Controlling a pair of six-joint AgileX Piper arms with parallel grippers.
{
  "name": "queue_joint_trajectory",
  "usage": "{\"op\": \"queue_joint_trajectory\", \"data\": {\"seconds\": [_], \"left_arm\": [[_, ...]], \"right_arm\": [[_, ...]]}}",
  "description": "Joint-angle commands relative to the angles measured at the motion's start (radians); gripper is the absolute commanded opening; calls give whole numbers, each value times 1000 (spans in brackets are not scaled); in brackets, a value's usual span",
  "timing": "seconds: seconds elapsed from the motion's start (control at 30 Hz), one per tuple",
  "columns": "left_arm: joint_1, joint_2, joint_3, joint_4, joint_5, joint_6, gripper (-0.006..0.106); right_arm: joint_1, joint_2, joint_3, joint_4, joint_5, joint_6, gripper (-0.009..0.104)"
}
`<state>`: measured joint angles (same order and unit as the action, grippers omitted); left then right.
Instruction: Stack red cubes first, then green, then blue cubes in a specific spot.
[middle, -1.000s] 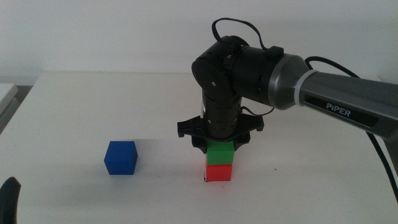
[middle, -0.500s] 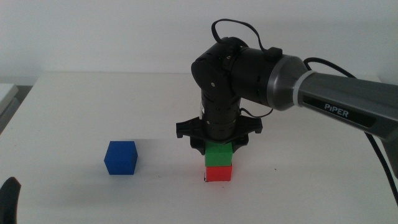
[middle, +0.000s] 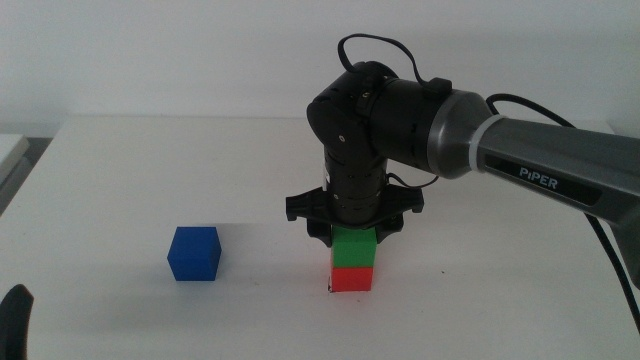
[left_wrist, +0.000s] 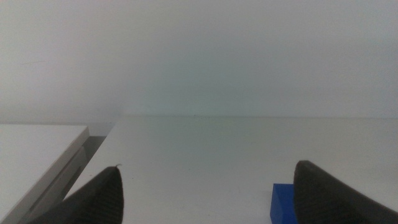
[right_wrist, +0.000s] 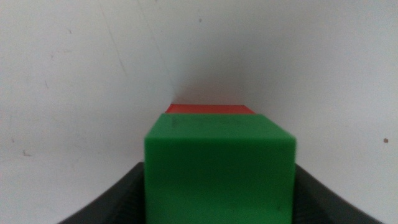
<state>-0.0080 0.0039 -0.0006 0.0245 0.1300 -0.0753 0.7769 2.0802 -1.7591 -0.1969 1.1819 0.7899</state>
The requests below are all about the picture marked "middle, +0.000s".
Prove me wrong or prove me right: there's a thin black right gripper wire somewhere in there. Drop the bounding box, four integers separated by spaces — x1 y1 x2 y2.
384 171 442 191

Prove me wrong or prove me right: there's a white side table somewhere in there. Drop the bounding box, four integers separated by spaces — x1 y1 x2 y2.
0 133 31 214

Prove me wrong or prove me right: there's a blue cube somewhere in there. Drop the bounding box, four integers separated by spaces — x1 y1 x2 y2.
166 226 223 282

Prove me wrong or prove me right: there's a red cube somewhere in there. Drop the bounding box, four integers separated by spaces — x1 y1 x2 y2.
329 265 375 293

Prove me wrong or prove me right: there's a green cube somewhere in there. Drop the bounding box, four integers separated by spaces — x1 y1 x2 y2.
330 225 378 269

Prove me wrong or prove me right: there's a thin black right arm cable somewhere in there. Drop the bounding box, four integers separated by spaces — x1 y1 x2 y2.
337 32 454 96

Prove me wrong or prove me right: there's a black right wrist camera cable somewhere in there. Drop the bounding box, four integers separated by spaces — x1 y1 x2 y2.
485 92 640 336

